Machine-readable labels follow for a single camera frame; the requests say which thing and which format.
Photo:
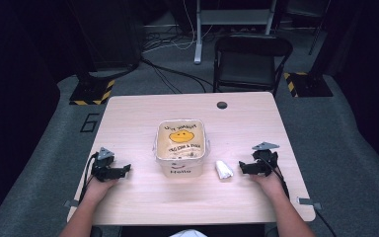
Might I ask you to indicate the white bin with printed bag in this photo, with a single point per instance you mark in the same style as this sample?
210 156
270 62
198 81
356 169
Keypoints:
181 149

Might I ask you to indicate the black metal stand post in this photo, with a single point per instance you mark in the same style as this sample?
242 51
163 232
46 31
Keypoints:
320 39

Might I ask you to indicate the grey tape strip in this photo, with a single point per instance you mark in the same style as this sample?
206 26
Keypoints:
308 202
71 203

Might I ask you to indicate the black yellow striped base plate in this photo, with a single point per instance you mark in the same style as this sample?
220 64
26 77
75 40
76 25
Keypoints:
309 85
90 94

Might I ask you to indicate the white paper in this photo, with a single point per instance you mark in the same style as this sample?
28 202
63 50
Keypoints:
224 170

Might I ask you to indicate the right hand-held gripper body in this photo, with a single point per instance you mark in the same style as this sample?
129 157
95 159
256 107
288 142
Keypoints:
265 157

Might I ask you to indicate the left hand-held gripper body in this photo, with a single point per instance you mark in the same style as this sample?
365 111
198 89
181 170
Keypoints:
102 164

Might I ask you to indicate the person's left hand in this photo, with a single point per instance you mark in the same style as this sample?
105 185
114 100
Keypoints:
98 188

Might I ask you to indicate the black folding chair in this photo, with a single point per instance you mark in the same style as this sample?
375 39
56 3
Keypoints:
248 69

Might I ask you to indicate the person's right hand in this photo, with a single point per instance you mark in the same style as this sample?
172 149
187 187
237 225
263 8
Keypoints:
269 184

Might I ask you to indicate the white metal desk frame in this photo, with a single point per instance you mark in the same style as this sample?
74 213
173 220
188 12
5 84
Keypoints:
230 16

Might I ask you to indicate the black cabinet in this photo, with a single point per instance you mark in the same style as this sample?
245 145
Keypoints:
108 33

